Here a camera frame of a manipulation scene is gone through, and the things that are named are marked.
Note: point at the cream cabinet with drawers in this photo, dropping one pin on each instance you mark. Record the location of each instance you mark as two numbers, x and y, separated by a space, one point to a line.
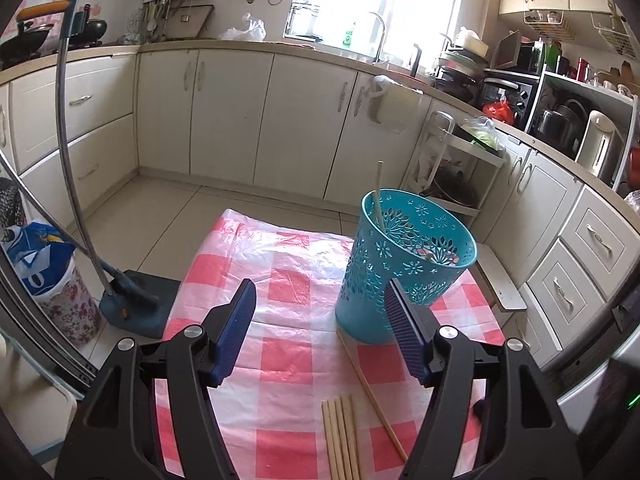
550 230

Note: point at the black ribbed object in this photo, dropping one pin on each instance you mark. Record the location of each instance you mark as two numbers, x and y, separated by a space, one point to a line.
11 202

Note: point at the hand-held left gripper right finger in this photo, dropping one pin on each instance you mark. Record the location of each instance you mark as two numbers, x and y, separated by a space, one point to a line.
404 332

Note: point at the white storage rack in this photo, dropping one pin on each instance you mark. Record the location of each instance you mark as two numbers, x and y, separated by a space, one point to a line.
480 155

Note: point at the dark pan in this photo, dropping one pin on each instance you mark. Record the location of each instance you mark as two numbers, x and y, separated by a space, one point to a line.
450 190

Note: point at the red plastic bag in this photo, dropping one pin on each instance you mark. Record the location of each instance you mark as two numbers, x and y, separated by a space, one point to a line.
499 112

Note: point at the dark rice cooker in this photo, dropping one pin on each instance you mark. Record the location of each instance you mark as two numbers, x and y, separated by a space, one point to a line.
557 127

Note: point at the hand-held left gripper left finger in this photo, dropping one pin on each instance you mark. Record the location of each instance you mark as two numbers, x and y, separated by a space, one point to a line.
235 332

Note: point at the red white checkered tablecloth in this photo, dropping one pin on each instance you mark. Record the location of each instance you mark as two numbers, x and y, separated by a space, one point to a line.
280 360

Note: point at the green label bottle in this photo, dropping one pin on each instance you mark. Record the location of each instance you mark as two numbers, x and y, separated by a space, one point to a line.
350 36

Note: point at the white shelf unit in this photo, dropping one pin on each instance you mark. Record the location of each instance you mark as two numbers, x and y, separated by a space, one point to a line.
625 95

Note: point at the blue perforated plastic basket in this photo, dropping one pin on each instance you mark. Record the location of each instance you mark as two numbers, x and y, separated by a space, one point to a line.
362 285

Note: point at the wall utensil rack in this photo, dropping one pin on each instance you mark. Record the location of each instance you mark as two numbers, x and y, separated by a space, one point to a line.
170 10

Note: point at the metal faucet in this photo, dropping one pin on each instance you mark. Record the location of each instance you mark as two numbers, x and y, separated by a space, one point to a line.
382 35

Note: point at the dish rack with dishes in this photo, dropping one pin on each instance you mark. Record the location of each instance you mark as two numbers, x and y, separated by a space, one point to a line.
460 70

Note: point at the floral trash bin with bag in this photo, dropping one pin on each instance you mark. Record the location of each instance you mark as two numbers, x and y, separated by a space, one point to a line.
45 330

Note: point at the cream door cabinet run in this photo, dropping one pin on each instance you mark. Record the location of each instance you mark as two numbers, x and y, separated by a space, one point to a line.
290 125

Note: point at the white thermos kettle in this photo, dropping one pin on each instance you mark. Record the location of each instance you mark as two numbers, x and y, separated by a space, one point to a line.
597 147

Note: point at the black toaster oven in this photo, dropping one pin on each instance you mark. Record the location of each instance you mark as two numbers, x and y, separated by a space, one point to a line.
507 91

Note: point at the clear bag of vegetables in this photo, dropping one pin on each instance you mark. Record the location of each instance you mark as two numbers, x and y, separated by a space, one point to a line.
482 132

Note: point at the blue plastic bag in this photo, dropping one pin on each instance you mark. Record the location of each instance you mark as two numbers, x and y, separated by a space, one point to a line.
35 260

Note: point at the wooden chopstick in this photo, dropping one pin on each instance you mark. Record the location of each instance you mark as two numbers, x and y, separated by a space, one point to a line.
372 397
344 440
336 440
328 440
380 185
352 440

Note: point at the cream drawer cabinet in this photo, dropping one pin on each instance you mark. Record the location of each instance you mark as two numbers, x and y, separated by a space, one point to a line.
75 130

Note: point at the white hanging plastic bag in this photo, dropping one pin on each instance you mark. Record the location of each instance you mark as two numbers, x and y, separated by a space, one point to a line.
395 105

